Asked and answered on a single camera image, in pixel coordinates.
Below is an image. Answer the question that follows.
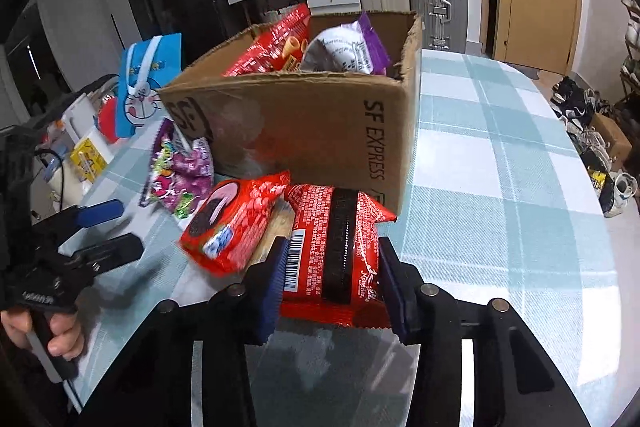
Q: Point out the white sneaker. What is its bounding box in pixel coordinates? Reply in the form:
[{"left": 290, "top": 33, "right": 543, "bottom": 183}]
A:
[{"left": 604, "top": 170, "right": 639, "bottom": 218}]

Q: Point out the black trash bag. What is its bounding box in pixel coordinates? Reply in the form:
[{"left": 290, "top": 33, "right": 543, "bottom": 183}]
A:
[{"left": 573, "top": 130, "right": 614, "bottom": 217}]

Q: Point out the white mug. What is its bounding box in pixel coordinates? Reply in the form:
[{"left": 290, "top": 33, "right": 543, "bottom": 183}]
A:
[{"left": 62, "top": 93, "right": 96, "bottom": 143}]

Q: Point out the checkered teal tablecloth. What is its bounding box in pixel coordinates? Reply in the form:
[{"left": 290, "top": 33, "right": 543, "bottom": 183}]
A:
[{"left": 74, "top": 51, "right": 622, "bottom": 426}]

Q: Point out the dark purple candy bag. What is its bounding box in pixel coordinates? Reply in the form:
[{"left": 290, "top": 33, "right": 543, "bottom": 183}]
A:
[{"left": 139, "top": 118, "right": 215, "bottom": 220}]

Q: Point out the purple white snack bag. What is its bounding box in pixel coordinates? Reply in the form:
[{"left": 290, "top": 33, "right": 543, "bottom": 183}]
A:
[{"left": 299, "top": 12, "right": 392, "bottom": 76}]

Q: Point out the shoe rack with shoes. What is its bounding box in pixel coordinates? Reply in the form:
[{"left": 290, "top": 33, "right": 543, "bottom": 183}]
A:
[{"left": 620, "top": 0, "right": 640, "bottom": 93}]

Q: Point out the blue Doraemon gift bag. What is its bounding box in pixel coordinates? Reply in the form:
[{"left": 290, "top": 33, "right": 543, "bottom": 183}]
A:
[{"left": 115, "top": 34, "right": 182, "bottom": 138}]

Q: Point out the person's left hand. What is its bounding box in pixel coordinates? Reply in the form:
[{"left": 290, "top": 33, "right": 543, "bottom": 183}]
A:
[{"left": 0, "top": 305, "right": 87, "bottom": 362}]

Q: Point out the brown cardboard SF box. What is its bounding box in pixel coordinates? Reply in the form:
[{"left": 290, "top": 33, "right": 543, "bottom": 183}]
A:
[{"left": 160, "top": 12, "right": 422, "bottom": 212}]

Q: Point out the brown cardboard box on floor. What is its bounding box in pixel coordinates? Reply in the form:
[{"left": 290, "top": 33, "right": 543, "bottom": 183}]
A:
[{"left": 591, "top": 113, "right": 632, "bottom": 171}]

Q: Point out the red ring snack bag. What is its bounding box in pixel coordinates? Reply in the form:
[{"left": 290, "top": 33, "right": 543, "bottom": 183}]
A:
[{"left": 222, "top": 3, "right": 311, "bottom": 77}]

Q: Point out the yellow small box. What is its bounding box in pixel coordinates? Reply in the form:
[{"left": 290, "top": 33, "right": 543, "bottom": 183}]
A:
[{"left": 70, "top": 138, "right": 108, "bottom": 183}]

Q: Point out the red Oreo snack pack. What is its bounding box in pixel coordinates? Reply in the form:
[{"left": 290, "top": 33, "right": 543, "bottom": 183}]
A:
[{"left": 179, "top": 171, "right": 291, "bottom": 277}]

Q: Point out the red snack pack black stripe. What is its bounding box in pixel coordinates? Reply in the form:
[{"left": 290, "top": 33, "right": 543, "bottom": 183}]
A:
[{"left": 281, "top": 184, "right": 397, "bottom": 329}]

